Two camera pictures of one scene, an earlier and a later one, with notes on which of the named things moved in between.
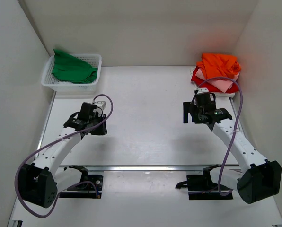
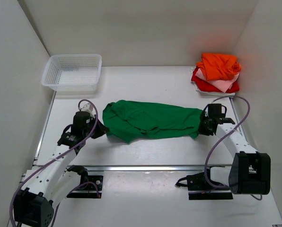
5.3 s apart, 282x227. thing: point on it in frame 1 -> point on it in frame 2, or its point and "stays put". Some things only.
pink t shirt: [224, 84] stays put
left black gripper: [102, 129] stays put
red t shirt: [205, 83] stays put
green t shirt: [70, 69] -> [128, 120]
